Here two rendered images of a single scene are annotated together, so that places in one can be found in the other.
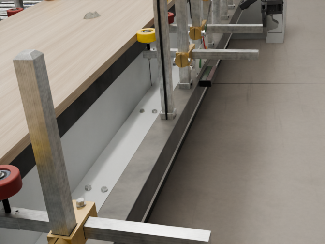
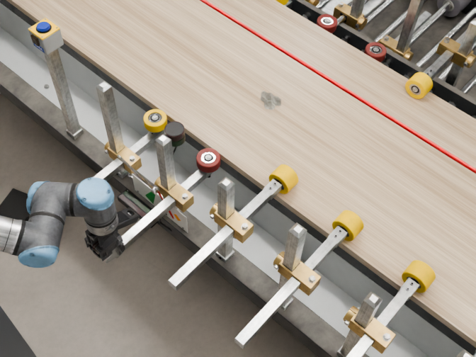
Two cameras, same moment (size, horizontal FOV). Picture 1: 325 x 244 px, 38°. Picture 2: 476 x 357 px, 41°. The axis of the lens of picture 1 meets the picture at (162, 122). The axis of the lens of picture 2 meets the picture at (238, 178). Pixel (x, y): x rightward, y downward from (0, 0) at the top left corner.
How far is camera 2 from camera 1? 3.03 m
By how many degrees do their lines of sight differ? 80
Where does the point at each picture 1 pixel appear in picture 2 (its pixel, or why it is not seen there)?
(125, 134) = not seen: hidden behind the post
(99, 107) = (95, 78)
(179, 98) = (102, 156)
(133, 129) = not seen: hidden behind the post
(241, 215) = (133, 312)
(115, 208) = not seen: outside the picture
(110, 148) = (97, 106)
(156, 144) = (41, 109)
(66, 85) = (71, 32)
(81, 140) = (71, 66)
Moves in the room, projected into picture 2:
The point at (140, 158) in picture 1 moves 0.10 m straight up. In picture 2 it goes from (32, 94) to (26, 76)
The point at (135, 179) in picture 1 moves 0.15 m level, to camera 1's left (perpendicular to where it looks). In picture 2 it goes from (10, 83) to (32, 59)
